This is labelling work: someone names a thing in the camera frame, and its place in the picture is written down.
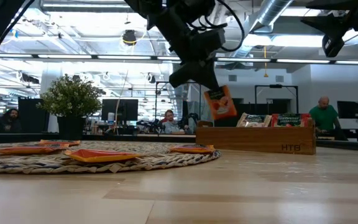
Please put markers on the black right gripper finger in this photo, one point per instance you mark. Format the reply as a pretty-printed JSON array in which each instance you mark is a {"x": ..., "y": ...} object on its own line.
[
  {"x": 325, "y": 23},
  {"x": 332, "y": 46}
]

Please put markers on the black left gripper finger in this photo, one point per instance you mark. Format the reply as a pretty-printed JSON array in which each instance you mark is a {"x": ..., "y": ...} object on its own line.
[
  {"x": 205, "y": 74},
  {"x": 182, "y": 77}
]

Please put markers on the gold vanilla tea packet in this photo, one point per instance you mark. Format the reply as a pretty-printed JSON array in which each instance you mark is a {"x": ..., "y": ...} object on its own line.
[{"x": 253, "y": 120}]

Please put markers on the wooden tea box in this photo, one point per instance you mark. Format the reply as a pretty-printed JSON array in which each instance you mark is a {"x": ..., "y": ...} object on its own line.
[{"x": 244, "y": 140}]

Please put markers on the red strawberry tea packet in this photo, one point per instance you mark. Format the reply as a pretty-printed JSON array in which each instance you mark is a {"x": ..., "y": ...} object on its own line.
[{"x": 291, "y": 120}]

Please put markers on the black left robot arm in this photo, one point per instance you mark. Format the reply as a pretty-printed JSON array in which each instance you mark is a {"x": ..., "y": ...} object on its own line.
[{"x": 172, "y": 28}]

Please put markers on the person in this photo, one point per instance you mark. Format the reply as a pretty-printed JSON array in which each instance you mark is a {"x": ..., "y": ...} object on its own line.
[
  {"x": 11, "y": 119},
  {"x": 323, "y": 116},
  {"x": 171, "y": 126}
]

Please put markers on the black divider screens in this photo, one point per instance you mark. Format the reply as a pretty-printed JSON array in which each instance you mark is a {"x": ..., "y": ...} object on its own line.
[{"x": 247, "y": 109}]

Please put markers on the yellow hanging pendant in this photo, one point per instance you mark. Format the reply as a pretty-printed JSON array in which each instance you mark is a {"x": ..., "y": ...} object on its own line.
[{"x": 265, "y": 74}]

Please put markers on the black ceiling dome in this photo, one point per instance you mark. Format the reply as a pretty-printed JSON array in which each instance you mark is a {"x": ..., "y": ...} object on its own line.
[{"x": 129, "y": 36}]

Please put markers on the small black monitor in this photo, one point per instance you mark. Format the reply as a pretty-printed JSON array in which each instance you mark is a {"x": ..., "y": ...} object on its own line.
[{"x": 348, "y": 109}]

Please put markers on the black computer monitor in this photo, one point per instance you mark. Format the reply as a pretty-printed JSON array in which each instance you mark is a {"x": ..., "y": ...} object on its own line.
[{"x": 126, "y": 110}]

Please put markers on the white bottle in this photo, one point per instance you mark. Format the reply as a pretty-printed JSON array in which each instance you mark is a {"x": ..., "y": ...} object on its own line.
[{"x": 111, "y": 116}]

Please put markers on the woven round placemat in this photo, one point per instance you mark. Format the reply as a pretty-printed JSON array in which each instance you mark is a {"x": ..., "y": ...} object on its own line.
[{"x": 154, "y": 160}]

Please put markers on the green artificial plant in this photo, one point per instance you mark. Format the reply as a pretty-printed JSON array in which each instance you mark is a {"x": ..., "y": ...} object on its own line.
[{"x": 70, "y": 96}]

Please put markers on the black plant pot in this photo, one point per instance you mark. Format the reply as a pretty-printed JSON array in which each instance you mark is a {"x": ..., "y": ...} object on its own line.
[{"x": 71, "y": 127}]

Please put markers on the black partition panel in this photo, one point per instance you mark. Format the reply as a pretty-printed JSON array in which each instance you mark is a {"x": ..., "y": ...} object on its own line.
[{"x": 31, "y": 115}]

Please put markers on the black metal frame stand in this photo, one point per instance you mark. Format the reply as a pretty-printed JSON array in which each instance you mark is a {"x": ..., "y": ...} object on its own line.
[
  {"x": 275, "y": 86},
  {"x": 160, "y": 82}
]

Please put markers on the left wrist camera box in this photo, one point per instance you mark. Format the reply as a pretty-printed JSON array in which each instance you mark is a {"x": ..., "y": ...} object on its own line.
[{"x": 210, "y": 43}]

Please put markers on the long ceiling light rail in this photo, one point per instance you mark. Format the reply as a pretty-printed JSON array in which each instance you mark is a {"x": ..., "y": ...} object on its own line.
[{"x": 67, "y": 56}]

